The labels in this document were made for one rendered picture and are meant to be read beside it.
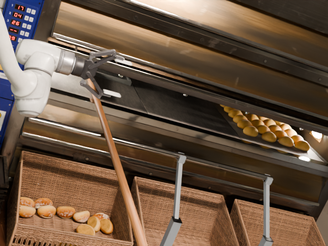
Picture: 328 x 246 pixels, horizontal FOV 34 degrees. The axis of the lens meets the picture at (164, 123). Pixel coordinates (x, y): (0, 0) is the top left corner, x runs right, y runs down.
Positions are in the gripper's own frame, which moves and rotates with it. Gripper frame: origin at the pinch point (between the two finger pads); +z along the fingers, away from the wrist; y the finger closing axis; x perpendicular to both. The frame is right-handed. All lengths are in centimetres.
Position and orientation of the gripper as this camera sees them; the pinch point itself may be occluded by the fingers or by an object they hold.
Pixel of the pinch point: (123, 79)
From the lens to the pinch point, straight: 212.5
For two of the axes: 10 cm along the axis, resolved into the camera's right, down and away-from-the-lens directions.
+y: -3.5, 8.8, 3.1
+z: 9.1, 2.4, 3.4
